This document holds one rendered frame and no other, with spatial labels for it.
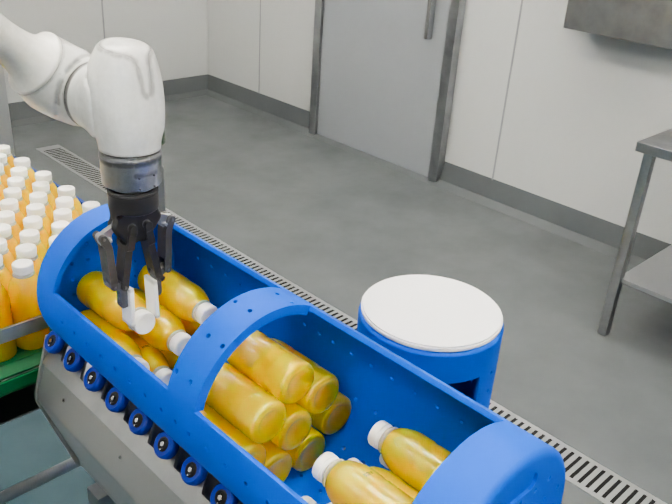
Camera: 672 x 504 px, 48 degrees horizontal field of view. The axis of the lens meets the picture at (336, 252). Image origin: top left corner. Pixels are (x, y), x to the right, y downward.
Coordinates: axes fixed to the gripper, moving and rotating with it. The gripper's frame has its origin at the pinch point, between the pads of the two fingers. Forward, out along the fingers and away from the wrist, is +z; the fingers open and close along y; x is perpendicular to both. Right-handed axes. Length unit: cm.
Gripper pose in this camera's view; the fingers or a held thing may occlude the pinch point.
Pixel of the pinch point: (140, 301)
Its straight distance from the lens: 126.9
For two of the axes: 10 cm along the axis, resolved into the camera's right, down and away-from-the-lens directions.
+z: -0.6, 8.9, 4.5
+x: -7.0, -3.6, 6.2
